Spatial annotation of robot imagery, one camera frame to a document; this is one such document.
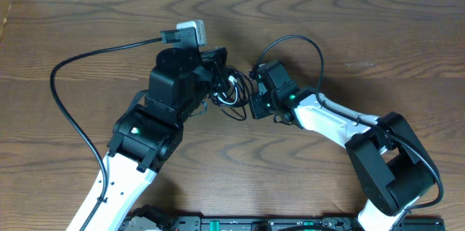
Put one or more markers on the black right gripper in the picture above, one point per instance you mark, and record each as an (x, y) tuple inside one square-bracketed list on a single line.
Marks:
[(258, 113)]

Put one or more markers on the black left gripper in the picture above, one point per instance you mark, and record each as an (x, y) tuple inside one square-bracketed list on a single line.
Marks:
[(218, 59)]

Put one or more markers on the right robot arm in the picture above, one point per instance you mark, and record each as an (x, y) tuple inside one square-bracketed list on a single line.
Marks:
[(390, 162)]

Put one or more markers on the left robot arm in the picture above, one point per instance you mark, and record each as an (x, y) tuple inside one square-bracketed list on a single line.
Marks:
[(146, 135)]

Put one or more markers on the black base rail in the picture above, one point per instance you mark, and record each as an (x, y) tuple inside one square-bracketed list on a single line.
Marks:
[(153, 218)]

